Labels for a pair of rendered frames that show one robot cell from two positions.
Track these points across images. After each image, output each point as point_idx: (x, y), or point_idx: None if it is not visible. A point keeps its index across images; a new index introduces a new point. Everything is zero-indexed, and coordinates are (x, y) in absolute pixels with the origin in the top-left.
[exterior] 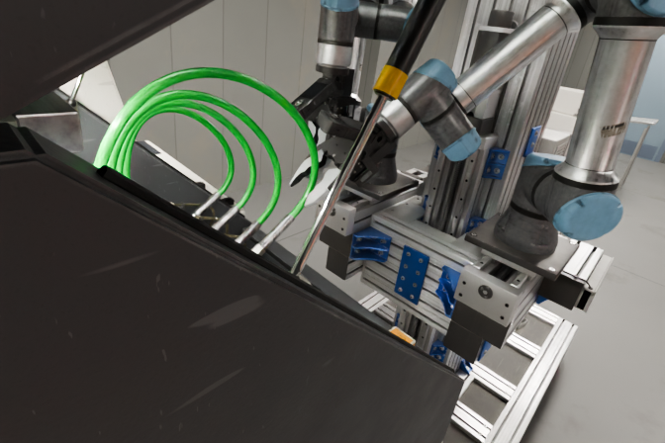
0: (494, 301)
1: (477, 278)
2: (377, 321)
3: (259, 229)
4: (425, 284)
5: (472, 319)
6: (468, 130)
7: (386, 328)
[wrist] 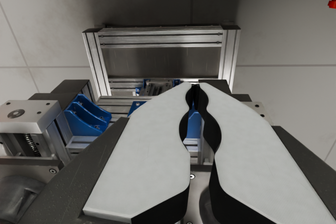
0: (9, 111)
1: (20, 120)
2: None
3: None
4: (125, 116)
5: (54, 99)
6: None
7: None
